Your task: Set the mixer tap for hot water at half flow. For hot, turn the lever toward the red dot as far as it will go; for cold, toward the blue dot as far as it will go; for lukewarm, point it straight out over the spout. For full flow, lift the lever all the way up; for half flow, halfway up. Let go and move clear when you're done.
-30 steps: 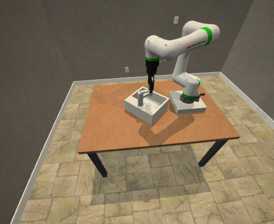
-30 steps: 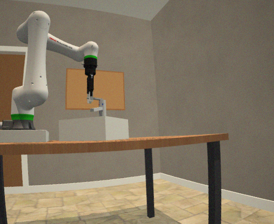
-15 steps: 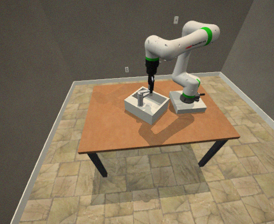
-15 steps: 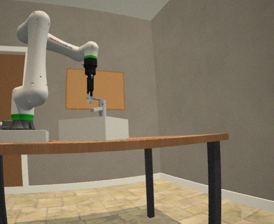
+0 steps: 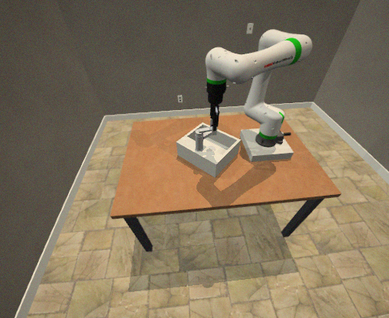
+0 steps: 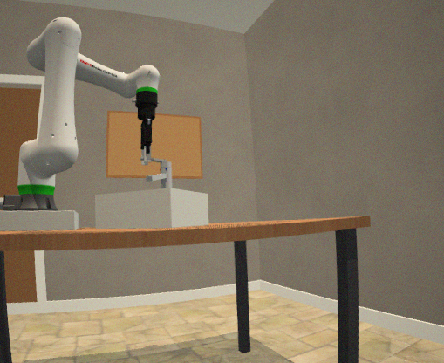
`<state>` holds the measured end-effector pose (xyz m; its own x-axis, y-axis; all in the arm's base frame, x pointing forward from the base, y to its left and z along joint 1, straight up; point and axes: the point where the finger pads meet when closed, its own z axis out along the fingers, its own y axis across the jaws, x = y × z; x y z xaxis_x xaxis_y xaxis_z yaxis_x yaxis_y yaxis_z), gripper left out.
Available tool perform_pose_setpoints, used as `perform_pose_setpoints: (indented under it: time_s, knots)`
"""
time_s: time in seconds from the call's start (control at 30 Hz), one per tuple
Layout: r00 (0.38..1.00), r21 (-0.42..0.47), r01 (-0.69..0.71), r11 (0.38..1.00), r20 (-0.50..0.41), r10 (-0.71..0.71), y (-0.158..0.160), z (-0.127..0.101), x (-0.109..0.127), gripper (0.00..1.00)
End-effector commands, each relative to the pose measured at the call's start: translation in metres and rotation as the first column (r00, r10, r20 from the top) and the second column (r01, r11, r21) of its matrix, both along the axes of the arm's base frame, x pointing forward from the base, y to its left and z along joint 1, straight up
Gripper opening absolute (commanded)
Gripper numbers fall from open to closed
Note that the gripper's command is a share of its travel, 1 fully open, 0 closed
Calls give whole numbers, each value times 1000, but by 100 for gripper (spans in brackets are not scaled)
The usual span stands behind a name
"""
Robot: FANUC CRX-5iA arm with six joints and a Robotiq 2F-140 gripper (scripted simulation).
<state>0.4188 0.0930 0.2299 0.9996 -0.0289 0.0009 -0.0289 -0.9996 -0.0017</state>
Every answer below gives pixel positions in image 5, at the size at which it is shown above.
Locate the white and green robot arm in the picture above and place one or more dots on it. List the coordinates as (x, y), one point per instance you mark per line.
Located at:
(276, 49)

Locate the white square sink basin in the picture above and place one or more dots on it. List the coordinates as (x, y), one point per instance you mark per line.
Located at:
(218, 150)

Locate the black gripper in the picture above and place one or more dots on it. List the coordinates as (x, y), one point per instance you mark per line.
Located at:
(214, 111)

